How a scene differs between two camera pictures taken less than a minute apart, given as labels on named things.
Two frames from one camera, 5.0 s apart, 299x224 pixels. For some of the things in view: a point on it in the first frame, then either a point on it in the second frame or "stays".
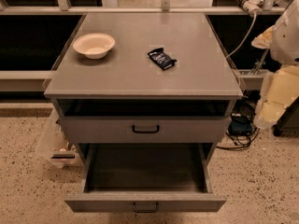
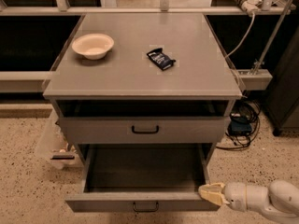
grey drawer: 145,177 stays
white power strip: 250,4 stays
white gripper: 286,42 -> 235,192
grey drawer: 143,130 stays
